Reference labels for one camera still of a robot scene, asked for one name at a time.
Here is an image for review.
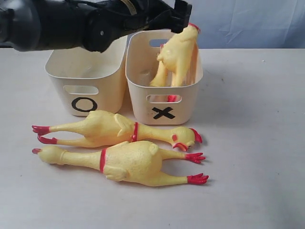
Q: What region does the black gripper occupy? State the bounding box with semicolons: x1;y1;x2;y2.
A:
123;0;192;33

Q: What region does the headless rubber chicken body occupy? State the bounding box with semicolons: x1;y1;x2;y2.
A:
149;23;200;87

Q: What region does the rubber chicken with head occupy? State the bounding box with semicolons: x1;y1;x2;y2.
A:
32;110;203;152

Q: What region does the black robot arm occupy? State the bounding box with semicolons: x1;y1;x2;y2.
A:
0;0;192;52

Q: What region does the blue grey backdrop curtain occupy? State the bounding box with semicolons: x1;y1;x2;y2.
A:
0;0;305;50

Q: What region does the cream bin marked O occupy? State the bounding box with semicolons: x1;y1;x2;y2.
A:
45;36;127;116

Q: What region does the cream bin marked X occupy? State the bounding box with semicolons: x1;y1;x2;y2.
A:
125;30;203;125

